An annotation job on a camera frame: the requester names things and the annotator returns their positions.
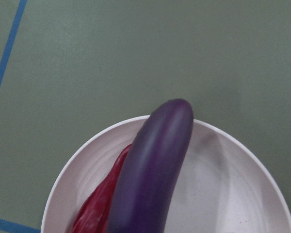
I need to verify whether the purple eggplant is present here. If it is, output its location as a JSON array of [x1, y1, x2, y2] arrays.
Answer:
[[106, 99, 194, 233]]

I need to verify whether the red chili pepper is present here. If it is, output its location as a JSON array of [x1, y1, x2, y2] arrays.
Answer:
[[72, 144, 131, 233]]

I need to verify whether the pink plate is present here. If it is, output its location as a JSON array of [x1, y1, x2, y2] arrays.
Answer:
[[41, 116, 291, 233]]

